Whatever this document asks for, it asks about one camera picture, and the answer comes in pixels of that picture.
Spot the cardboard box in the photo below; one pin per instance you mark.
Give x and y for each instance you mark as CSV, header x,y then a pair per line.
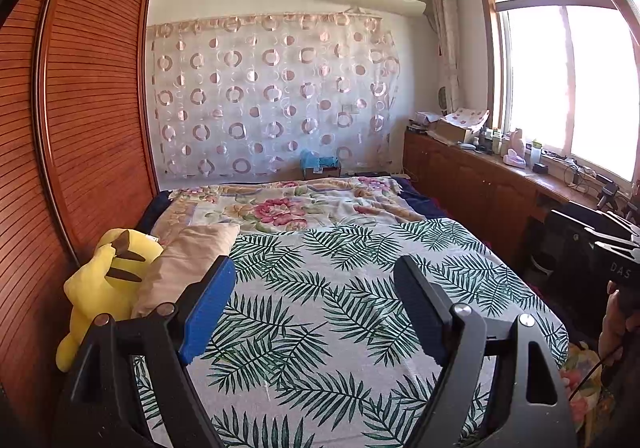
x,y
452,132

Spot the floral cloth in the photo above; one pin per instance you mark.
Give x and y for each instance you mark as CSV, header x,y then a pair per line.
x,y
582,388

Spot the low wooden cabinet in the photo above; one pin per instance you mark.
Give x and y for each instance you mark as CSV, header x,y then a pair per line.
x,y
475,183

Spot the white bottle with green cap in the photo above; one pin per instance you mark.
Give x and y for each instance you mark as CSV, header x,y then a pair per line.
x,y
536,153

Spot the brown slatted wooden wardrobe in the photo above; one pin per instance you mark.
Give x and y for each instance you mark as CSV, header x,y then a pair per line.
x,y
90,128

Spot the window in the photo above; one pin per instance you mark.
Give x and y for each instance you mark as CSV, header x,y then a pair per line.
x,y
565,73

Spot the leaf print bed sheet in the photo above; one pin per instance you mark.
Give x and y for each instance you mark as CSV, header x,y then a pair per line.
x,y
340,308

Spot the small dark desk fan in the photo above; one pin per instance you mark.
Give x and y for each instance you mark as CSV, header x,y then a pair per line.
x,y
444,99

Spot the group of small bottles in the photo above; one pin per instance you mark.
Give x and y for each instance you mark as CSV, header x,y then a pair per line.
x,y
490,141

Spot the white patterned window drape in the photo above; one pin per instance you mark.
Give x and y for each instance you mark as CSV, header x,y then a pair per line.
x,y
447,43

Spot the pink figurine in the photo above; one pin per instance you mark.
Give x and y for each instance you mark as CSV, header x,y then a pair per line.
x,y
516,141

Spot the sheer circle-patterned curtain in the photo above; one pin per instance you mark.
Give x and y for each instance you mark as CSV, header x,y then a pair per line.
x,y
275,93

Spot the grey waste bin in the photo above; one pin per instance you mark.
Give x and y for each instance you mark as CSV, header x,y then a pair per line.
x,y
541,248

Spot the person's right hand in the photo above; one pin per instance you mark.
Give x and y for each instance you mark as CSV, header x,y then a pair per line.
x,y
612,328

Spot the yellow plush toy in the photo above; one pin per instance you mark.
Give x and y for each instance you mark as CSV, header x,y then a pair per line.
x,y
107,278

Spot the small black box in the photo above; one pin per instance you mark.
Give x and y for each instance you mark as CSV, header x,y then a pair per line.
x,y
540,169

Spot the beige printed t-shirt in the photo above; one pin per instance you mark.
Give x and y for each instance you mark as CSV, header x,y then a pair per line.
x,y
185,263

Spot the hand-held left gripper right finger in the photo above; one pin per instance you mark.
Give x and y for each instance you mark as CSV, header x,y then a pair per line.
x,y
420,308

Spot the black mini tripod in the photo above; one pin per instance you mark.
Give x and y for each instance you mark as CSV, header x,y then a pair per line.
x,y
608,195

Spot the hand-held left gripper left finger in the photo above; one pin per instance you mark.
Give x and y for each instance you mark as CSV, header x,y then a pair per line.
x,y
210,308

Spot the blue box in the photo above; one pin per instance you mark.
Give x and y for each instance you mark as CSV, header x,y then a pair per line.
x,y
320,164

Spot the stack of papers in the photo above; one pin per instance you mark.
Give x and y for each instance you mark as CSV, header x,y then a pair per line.
x,y
422,123

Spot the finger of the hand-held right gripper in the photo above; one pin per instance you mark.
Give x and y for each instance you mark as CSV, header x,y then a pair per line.
x,y
570,228
617,249

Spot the floral blanket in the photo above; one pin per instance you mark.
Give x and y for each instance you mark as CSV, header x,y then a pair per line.
x,y
290,208

